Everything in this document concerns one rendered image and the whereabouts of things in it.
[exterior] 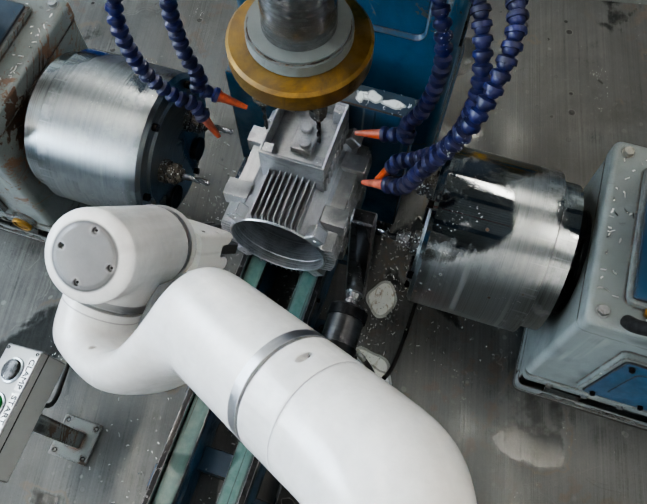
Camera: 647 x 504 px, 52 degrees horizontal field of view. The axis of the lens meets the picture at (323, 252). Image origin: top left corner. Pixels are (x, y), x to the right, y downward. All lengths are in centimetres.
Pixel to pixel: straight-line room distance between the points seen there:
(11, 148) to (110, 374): 63
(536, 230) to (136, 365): 57
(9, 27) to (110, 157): 27
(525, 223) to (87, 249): 57
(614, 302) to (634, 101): 74
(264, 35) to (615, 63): 99
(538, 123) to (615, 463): 68
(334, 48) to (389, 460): 53
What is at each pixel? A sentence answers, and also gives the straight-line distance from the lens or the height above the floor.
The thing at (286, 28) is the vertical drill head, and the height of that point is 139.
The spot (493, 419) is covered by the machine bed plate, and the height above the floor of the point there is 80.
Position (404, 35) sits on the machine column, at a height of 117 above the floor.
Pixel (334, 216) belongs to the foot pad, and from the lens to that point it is 98.
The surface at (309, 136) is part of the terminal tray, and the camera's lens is 99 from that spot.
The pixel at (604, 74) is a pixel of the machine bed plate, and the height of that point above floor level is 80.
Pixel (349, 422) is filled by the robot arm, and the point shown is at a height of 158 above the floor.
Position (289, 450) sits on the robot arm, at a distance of 40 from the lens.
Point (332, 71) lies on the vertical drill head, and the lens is 80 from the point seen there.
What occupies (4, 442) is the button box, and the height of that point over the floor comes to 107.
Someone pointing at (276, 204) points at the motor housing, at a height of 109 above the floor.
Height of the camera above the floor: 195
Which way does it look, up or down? 66 degrees down
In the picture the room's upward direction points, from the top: 1 degrees counter-clockwise
